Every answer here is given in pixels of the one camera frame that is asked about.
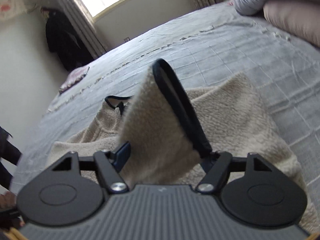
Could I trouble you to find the dark hanging clothes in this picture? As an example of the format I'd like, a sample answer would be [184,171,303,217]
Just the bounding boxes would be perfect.
[41,7,94,72]

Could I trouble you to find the grey checked bedspread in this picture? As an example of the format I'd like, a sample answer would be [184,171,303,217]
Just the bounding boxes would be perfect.
[10,0,320,196]

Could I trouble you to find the beige curtain left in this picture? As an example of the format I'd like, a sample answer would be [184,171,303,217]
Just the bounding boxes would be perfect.
[39,0,110,59]

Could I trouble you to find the cream fleece garment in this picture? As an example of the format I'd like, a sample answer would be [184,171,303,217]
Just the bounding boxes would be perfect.
[44,57,320,233]

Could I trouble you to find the wall picture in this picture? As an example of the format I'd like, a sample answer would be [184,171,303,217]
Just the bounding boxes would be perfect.
[0,0,27,22]

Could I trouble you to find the folded pink purple cloth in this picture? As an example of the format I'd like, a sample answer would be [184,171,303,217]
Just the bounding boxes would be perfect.
[59,66,90,94]

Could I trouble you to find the pink pillow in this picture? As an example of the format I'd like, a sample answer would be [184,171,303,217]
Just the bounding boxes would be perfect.
[263,0,319,47]

